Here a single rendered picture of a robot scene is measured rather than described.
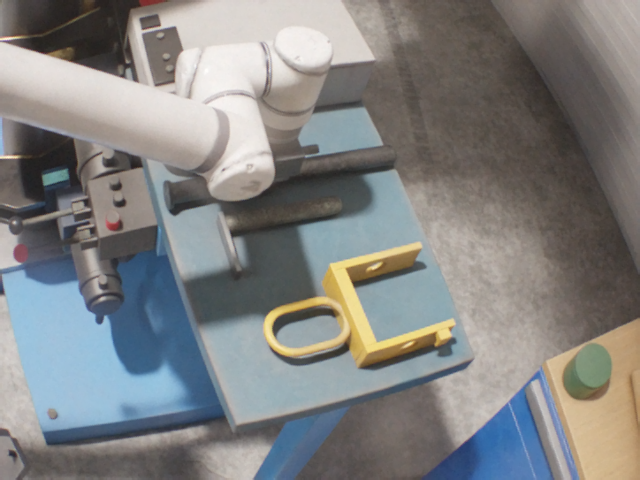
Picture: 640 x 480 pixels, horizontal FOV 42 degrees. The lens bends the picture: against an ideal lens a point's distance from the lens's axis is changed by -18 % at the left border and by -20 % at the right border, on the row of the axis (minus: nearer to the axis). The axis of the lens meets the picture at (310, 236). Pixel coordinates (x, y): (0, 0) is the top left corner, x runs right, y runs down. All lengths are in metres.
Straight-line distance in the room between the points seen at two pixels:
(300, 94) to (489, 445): 1.00
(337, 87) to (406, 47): 1.73
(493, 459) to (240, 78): 1.11
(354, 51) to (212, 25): 0.26
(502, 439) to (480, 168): 1.39
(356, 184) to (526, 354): 1.36
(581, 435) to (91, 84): 1.14
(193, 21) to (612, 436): 1.15
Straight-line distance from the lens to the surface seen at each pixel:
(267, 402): 1.46
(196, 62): 1.32
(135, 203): 1.65
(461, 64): 3.49
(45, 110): 1.06
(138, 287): 2.58
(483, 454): 2.12
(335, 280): 1.51
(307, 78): 1.35
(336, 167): 1.65
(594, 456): 1.77
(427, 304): 1.60
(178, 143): 1.18
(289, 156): 1.48
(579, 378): 1.73
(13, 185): 2.27
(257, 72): 1.34
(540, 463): 1.89
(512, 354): 2.89
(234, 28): 1.68
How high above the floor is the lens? 2.40
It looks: 57 degrees down
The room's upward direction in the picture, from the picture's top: 22 degrees clockwise
